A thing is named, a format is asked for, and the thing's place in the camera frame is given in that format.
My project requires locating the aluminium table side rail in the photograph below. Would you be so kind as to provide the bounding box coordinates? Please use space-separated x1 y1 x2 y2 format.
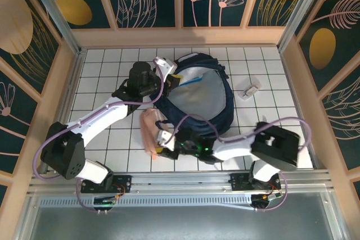
280 48 349 240
13 50 88 240

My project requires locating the navy blue student backpack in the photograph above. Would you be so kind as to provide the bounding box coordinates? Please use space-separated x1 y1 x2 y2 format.
150 52 236 139

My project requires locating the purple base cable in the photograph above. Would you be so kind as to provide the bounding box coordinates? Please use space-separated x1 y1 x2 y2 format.
76 179 113 214
251 174 289 212

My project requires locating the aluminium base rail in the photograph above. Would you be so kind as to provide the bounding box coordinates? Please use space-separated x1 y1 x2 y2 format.
28 172 332 196

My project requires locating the clear blue stationery pouch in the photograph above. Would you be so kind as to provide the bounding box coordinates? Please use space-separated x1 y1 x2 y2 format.
179 74 204 88

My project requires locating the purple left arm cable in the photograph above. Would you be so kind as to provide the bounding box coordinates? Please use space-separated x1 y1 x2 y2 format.
33 58 165 182

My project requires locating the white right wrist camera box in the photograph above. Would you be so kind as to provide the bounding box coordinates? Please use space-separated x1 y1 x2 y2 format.
155 130 177 151

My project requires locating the aluminium frame post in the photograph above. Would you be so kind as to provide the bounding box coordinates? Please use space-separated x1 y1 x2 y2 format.
277 0 335 51
24 0 87 55

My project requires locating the small white eraser box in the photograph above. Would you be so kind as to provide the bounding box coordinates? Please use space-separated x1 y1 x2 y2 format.
237 82 263 100

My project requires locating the grey metal sheet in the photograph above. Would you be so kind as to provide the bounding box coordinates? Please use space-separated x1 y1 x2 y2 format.
16 192 347 240

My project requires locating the slotted metal cable duct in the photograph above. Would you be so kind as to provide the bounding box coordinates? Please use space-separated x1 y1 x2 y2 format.
39 196 254 210

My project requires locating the black controller board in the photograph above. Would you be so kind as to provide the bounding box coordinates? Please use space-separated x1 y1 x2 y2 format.
94 194 118 207
251 192 282 209

